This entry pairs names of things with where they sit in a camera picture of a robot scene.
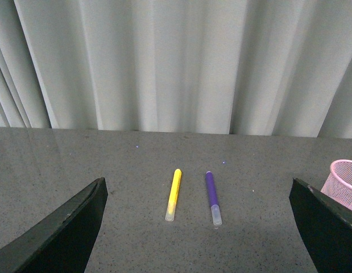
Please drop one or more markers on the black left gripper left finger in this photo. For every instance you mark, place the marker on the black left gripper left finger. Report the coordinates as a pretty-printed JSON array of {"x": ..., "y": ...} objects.
[{"x": 62, "y": 241}]

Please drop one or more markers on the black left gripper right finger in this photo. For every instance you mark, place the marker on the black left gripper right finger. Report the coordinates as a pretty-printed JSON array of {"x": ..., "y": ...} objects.
[{"x": 325, "y": 226}]

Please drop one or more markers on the purple marker pen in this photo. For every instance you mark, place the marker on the purple marker pen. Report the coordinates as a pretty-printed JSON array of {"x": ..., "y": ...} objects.
[{"x": 213, "y": 199}]

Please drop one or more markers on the pink mesh pen cup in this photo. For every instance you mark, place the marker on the pink mesh pen cup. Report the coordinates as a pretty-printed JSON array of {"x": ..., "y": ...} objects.
[{"x": 338, "y": 185}]

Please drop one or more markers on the yellow highlighter pen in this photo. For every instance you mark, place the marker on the yellow highlighter pen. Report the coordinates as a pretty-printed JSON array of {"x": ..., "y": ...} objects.
[{"x": 173, "y": 196}]

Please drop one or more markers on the white pleated curtain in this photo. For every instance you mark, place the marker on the white pleated curtain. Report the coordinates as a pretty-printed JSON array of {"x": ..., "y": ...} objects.
[{"x": 219, "y": 67}]

